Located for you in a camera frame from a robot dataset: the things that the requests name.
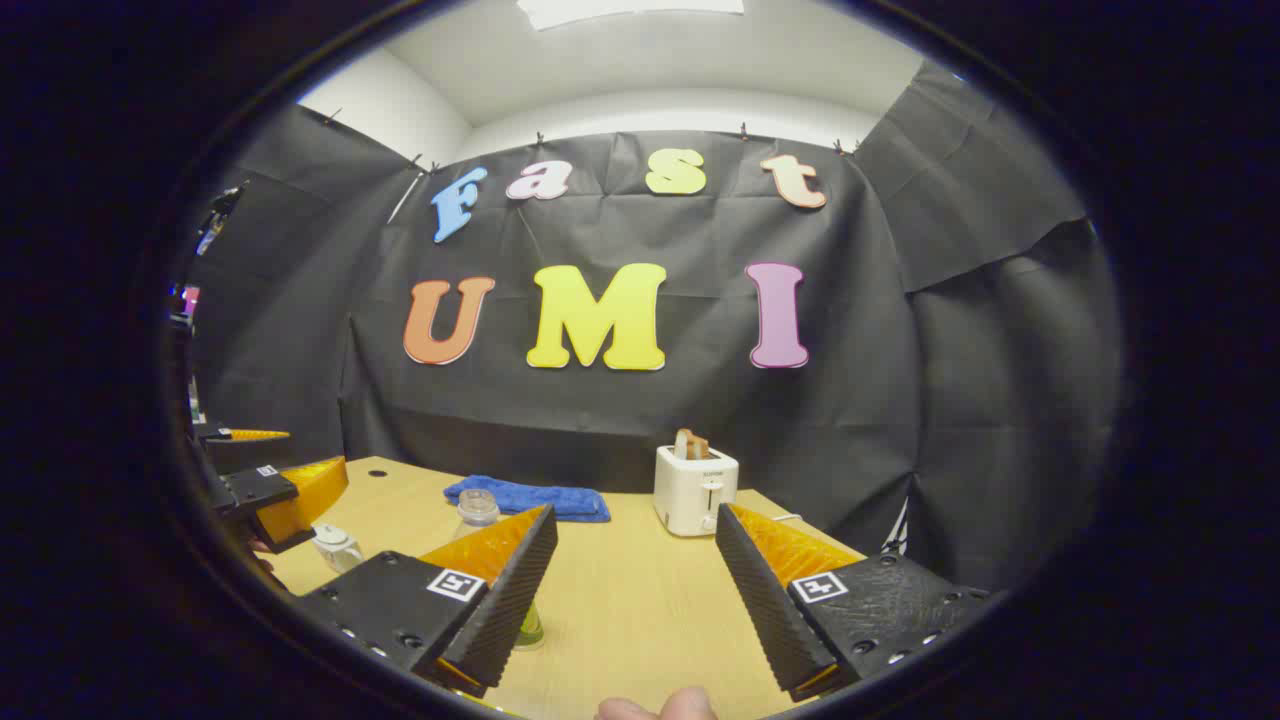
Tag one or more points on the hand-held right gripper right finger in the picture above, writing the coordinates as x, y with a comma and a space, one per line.
755, 590

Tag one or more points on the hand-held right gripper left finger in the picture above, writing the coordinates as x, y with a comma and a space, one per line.
510, 590

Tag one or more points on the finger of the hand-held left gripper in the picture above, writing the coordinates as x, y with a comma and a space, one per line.
262, 490
215, 433

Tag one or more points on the white teacup lid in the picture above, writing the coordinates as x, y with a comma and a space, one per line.
328, 535

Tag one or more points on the clear green-label water bottle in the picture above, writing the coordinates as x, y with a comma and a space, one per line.
478, 510

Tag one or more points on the white teacup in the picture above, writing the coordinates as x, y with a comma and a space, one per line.
345, 558

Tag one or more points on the blue towel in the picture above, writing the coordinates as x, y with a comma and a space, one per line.
540, 497

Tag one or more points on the white toaster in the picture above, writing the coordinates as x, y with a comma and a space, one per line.
690, 495

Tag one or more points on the computer monitor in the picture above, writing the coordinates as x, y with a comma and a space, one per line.
186, 303

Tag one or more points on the bread slice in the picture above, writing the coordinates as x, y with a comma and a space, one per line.
690, 445

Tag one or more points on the black backdrop cloth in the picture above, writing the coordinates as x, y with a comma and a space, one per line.
700, 420

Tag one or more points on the ceiling light panel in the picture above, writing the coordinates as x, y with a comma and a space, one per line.
630, 10

